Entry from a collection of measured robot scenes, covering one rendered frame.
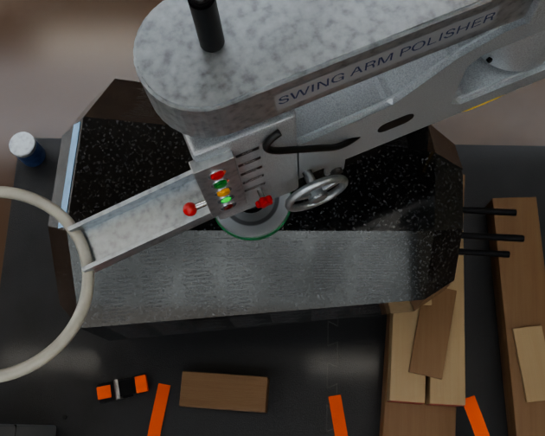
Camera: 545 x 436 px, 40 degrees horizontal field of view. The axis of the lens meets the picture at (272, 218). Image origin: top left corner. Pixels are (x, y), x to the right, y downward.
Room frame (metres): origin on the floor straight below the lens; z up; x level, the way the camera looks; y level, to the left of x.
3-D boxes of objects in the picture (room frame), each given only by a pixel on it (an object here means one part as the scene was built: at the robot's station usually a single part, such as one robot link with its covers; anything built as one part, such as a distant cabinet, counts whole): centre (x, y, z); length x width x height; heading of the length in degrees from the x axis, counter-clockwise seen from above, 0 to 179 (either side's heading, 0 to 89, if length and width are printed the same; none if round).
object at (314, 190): (0.52, -0.10, 1.20); 0.15 x 0.10 x 0.15; 103
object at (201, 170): (0.48, 0.09, 1.37); 0.08 x 0.03 x 0.28; 103
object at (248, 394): (0.16, 0.27, 0.07); 0.30 x 0.12 x 0.12; 77
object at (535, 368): (0.08, -0.80, 0.13); 0.25 x 0.10 x 0.01; 177
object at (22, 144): (1.20, 0.90, 0.08); 0.10 x 0.10 x 0.13
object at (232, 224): (0.61, 0.05, 0.85); 0.21 x 0.21 x 0.01
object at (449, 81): (0.68, -0.34, 1.30); 0.74 x 0.23 x 0.49; 103
